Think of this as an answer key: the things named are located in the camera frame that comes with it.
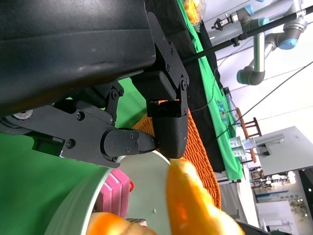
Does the thin black diagonal cable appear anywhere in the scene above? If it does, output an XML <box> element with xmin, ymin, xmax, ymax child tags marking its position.
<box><xmin>212</xmin><ymin>61</ymin><xmax>313</xmax><ymax>141</ymax></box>

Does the black draped cloth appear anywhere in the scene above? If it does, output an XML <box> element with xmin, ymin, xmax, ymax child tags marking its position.
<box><xmin>198</xmin><ymin>21</ymin><xmax>222</xmax><ymax>86</ymax></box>

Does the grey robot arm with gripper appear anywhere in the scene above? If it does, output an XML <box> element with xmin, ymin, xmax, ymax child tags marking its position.
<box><xmin>211</xmin><ymin>3</ymin><xmax>271</xmax><ymax>31</ymax></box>

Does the pink cake slice with cherry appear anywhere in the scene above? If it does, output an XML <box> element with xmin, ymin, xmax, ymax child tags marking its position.
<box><xmin>101</xmin><ymin>168</ymin><xmax>134</xmax><ymax>218</ymax></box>

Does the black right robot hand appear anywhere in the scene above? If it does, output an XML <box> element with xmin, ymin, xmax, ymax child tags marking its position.
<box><xmin>236</xmin><ymin>220</ymin><xmax>272</xmax><ymax>235</ymax></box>

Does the grey-green bowl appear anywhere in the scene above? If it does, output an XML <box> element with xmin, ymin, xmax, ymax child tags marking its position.
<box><xmin>44</xmin><ymin>149</ymin><xmax>172</xmax><ymax>235</ymax></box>

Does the orange wicker basket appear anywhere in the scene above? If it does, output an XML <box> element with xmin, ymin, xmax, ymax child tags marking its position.
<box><xmin>133</xmin><ymin>99</ymin><xmax>222</xmax><ymax>210</ymax></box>

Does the brown wooden chair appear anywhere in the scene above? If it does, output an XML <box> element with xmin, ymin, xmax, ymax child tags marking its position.
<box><xmin>235</xmin><ymin>107</ymin><xmax>263</xmax><ymax>164</ymax></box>

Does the white printed card box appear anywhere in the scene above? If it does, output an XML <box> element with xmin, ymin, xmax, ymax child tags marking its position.
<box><xmin>229</xmin><ymin>137</ymin><xmax>255</xmax><ymax>159</ymax></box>

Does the green cloth with cartoon print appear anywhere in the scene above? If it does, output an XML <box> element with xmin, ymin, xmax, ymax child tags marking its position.
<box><xmin>177</xmin><ymin>0</ymin><xmax>245</xmax><ymax>182</ymax></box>

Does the black backdrop cloth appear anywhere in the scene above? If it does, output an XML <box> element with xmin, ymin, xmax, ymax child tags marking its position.
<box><xmin>145</xmin><ymin>0</ymin><xmax>227</xmax><ymax>173</ymax></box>

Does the ring-shaped orange striped bread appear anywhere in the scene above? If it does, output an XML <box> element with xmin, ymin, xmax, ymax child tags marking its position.
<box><xmin>166</xmin><ymin>158</ymin><xmax>245</xmax><ymax>235</ymax></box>

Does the black stand pole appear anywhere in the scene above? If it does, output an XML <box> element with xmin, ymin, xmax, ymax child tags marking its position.
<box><xmin>182</xmin><ymin>6</ymin><xmax>313</xmax><ymax>65</ymax></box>

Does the clear bag of yellow snacks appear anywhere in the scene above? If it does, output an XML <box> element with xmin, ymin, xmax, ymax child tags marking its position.
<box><xmin>183</xmin><ymin>0</ymin><xmax>208</xmax><ymax>25</ymax></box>

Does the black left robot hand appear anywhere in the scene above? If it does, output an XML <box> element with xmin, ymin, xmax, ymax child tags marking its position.
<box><xmin>0</xmin><ymin>0</ymin><xmax>190</xmax><ymax>169</ymax></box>

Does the green tablecloth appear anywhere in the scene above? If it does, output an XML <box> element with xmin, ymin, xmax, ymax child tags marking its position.
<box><xmin>0</xmin><ymin>78</ymin><xmax>147</xmax><ymax>235</ymax></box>

